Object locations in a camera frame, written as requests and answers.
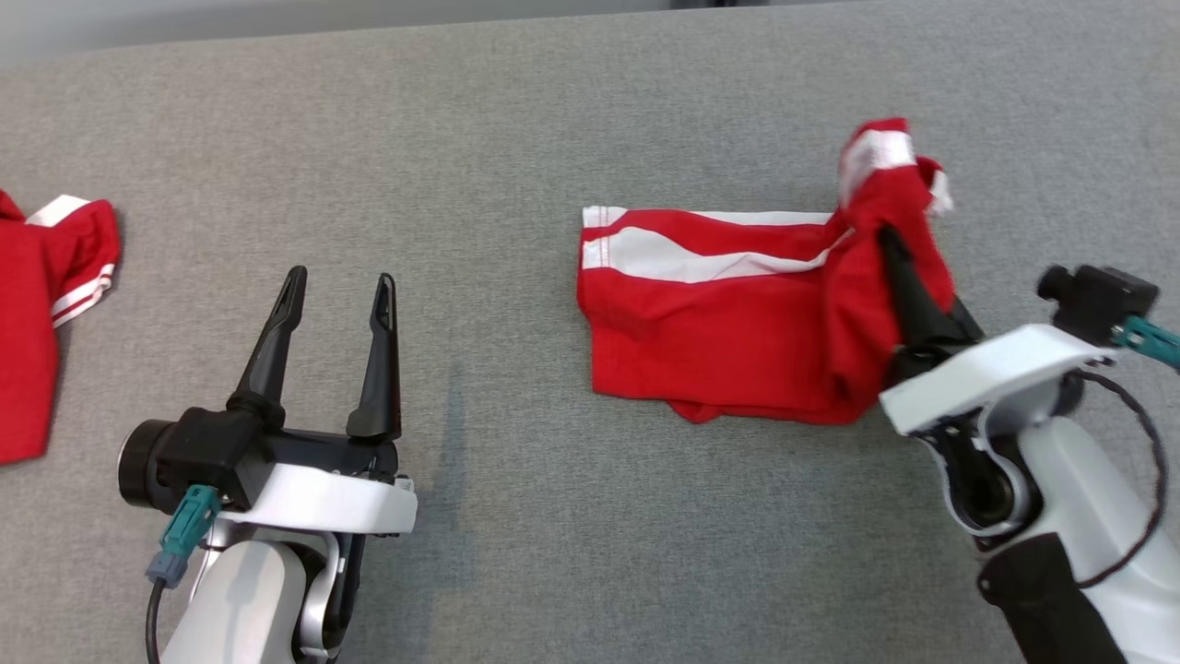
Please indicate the red jersey with white trim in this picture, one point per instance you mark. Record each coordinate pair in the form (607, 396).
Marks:
(28, 350)

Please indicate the red shorts with white stripes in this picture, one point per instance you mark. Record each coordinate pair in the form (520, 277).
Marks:
(737, 341)

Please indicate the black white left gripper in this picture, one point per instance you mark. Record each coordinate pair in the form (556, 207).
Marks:
(332, 498)

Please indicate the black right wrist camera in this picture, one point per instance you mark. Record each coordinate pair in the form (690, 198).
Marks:
(1102, 295)

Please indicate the teal left camera connector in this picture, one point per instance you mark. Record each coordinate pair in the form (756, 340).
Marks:
(184, 535)

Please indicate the teal right camera connector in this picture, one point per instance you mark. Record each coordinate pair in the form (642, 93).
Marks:
(1152, 339)

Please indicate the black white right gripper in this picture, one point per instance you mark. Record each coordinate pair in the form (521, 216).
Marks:
(986, 373)

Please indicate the teal camera connector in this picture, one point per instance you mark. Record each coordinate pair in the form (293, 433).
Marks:
(184, 535)
(1152, 339)

